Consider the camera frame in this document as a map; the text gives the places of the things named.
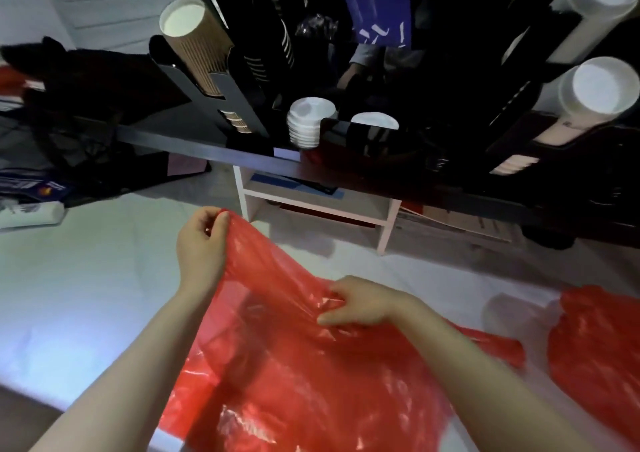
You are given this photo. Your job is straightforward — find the black shelf board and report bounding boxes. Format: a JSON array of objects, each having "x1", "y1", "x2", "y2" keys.
[{"x1": 114, "y1": 119, "x2": 640, "y2": 247}]

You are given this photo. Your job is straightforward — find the stack of black striped cups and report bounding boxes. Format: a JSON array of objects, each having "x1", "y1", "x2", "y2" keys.
[{"x1": 243, "y1": 16, "x2": 297, "y2": 90}]

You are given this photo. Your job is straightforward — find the blue printed package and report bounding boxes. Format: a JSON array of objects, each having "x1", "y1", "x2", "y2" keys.
[{"x1": 0, "y1": 168, "x2": 69, "y2": 206}]

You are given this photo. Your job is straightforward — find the crumpled red plastic bag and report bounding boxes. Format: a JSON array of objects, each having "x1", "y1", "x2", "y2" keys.
[{"x1": 546, "y1": 286, "x2": 640, "y2": 443}]

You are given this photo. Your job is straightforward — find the black cup dispenser rack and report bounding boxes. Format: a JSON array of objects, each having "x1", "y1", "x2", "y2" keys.
[{"x1": 148, "y1": 0, "x2": 281, "y2": 155}]

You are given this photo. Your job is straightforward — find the white wooden shelf unit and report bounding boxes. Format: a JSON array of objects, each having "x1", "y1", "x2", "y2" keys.
[{"x1": 233, "y1": 165, "x2": 402, "y2": 257}]

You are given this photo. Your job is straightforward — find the pile of black plastic bags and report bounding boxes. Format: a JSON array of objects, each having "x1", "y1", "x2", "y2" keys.
[{"x1": 0, "y1": 36, "x2": 213, "y2": 207}]

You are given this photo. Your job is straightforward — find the person's right forearm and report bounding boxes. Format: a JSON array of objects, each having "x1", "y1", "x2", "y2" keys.
[{"x1": 391, "y1": 294, "x2": 598, "y2": 452}]

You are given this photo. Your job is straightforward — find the low stack of white lids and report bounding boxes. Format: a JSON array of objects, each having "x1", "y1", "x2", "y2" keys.
[{"x1": 350, "y1": 112, "x2": 400, "y2": 131}]

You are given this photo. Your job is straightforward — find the flat cardboard box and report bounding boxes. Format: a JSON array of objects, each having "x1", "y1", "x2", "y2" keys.
[{"x1": 397, "y1": 203, "x2": 518, "y2": 248}]

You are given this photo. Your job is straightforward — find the stack of brown ripple cups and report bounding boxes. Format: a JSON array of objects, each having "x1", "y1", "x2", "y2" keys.
[{"x1": 158, "y1": 0, "x2": 254, "y2": 134}]

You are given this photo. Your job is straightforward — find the blue flat booklet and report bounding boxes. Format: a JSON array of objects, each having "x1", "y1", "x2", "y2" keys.
[{"x1": 250, "y1": 172, "x2": 346, "y2": 200}]

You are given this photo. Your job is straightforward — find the white paper roll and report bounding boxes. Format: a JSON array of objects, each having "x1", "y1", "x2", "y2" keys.
[{"x1": 0, "y1": 201, "x2": 67, "y2": 231}]

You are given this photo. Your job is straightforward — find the person's left hand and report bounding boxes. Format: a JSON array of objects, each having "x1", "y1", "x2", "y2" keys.
[{"x1": 175, "y1": 206, "x2": 231, "y2": 298}]

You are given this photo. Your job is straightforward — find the person's right hand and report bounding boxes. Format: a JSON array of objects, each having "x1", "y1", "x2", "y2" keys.
[{"x1": 316, "y1": 275, "x2": 417, "y2": 328}]

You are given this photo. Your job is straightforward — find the large red plastic bag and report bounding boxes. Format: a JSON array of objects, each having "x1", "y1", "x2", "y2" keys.
[{"x1": 167, "y1": 210, "x2": 527, "y2": 452}]

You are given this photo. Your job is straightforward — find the stack of white printed cups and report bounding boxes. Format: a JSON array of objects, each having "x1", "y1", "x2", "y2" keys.
[{"x1": 489, "y1": 56, "x2": 640, "y2": 176}]

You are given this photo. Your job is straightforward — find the stack of plain white cups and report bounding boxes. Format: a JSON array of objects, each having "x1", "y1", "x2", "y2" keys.
[{"x1": 546, "y1": 0, "x2": 640, "y2": 64}]

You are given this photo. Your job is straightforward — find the person's left forearm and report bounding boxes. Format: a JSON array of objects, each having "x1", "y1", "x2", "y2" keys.
[{"x1": 29, "y1": 287, "x2": 215, "y2": 452}]

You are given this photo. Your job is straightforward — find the blue printed packet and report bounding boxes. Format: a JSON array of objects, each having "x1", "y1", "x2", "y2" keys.
[{"x1": 341, "y1": 0, "x2": 414, "y2": 50}]

